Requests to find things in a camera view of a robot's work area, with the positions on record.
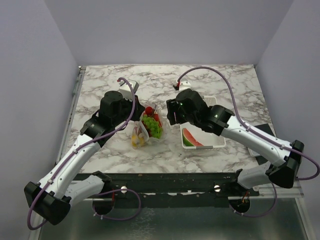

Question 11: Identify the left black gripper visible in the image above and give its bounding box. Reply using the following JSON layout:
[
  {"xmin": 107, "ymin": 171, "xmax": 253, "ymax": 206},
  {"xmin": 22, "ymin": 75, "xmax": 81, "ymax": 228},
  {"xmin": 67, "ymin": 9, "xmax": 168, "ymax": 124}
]
[{"xmin": 112, "ymin": 94, "xmax": 146, "ymax": 127}]

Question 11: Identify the green grape bunch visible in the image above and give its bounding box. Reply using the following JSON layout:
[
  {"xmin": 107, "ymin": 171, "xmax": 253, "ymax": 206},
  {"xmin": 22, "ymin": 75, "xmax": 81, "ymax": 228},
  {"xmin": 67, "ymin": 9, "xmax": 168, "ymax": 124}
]
[{"xmin": 142, "ymin": 118, "xmax": 162, "ymax": 139}]

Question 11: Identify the red strawberry pile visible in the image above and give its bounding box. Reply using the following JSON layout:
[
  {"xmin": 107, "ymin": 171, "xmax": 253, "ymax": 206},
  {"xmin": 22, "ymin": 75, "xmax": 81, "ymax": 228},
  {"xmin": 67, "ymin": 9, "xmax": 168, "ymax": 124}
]
[{"xmin": 142, "ymin": 106, "xmax": 160, "ymax": 122}]

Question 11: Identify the clear zip top bag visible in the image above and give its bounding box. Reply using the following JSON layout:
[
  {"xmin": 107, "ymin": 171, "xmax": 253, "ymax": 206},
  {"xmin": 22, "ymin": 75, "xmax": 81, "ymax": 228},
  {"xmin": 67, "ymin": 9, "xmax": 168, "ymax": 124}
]
[{"xmin": 131, "ymin": 103, "xmax": 167, "ymax": 149}]

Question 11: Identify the yellow bell pepper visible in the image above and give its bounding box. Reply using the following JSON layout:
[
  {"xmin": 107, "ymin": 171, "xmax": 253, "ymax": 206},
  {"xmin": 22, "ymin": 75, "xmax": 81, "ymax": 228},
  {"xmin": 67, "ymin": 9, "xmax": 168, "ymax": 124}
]
[{"xmin": 131, "ymin": 135, "xmax": 145, "ymax": 148}]

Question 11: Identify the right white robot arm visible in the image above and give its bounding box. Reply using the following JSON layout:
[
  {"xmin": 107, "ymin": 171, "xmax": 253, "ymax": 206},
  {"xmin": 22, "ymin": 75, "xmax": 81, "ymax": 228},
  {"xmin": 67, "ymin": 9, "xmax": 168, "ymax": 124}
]
[{"xmin": 166, "ymin": 89, "xmax": 304, "ymax": 196}]

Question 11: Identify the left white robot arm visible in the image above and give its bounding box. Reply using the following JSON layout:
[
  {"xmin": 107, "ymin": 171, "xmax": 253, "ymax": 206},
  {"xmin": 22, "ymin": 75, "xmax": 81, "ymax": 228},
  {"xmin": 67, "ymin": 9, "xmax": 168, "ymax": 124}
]
[{"xmin": 24, "ymin": 90, "xmax": 145, "ymax": 230}]

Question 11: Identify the watermelon slice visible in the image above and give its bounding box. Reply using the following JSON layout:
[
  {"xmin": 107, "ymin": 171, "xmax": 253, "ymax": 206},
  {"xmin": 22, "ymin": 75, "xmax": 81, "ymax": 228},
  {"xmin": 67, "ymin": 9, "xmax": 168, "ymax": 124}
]
[{"xmin": 182, "ymin": 128, "xmax": 204, "ymax": 147}]

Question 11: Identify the white plastic basket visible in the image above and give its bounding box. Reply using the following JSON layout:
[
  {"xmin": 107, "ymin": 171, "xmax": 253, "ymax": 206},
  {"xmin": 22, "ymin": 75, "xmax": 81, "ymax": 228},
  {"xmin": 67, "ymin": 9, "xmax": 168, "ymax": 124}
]
[{"xmin": 179, "ymin": 95, "xmax": 227, "ymax": 150}]

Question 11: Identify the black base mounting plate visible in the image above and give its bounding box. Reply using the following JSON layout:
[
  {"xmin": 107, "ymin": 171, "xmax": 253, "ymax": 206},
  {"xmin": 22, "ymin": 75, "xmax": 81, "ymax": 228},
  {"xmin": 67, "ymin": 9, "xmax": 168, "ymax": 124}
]
[{"xmin": 93, "ymin": 171, "xmax": 259, "ymax": 208}]

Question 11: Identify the black foam pad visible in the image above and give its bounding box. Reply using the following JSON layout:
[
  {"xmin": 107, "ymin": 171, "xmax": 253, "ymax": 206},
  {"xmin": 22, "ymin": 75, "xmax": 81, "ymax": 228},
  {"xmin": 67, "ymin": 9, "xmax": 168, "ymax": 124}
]
[{"xmin": 246, "ymin": 122, "xmax": 276, "ymax": 166}]

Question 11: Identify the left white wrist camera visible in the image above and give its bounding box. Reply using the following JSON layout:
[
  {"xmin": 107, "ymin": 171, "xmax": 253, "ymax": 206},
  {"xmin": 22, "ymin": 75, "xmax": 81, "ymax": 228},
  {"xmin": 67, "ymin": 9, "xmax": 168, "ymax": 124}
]
[{"xmin": 118, "ymin": 79, "xmax": 140, "ymax": 101}]

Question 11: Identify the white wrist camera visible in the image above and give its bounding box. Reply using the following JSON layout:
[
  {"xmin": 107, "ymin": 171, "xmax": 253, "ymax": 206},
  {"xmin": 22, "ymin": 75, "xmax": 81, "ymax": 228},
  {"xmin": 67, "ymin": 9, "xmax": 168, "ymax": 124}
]
[
  {"xmin": 173, "ymin": 80, "xmax": 192, "ymax": 92},
  {"xmin": 118, "ymin": 79, "xmax": 140, "ymax": 101}
]

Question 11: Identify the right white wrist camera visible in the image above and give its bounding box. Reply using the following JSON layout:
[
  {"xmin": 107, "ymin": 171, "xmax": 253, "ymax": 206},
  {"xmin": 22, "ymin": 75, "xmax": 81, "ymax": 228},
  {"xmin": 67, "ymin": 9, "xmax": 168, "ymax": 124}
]
[{"xmin": 173, "ymin": 80, "xmax": 192, "ymax": 92}]

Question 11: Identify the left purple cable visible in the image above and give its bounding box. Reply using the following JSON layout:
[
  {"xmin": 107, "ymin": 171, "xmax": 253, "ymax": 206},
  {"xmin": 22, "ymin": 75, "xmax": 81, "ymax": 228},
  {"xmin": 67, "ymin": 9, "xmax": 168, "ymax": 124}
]
[{"xmin": 27, "ymin": 77, "xmax": 142, "ymax": 231}]

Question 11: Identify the purple cable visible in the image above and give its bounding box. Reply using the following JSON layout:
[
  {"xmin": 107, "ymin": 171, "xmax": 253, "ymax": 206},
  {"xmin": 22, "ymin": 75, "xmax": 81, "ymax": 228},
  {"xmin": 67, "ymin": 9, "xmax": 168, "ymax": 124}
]
[
  {"xmin": 172, "ymin": 66, "xmax": 320, "ymax": 218},
  {"xmin": 27, "ymin": 77, "xmax": 142, "ymax": 231}
]

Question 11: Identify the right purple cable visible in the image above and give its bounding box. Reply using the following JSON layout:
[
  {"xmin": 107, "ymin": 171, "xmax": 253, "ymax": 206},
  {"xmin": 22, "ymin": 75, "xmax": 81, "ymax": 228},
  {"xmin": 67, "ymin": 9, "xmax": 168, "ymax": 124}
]
[{"xmin": 172, "ymin": 66, "xmax": 320, "ymax": 218}]

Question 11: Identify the aluminium rail frame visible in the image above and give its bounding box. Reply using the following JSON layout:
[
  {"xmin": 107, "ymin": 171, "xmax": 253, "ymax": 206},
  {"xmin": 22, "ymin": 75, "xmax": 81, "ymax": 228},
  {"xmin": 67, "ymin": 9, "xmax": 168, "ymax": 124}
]
[{"xmin": 24, "ymin": 81, "xmax": 304, "ymax": 225}]

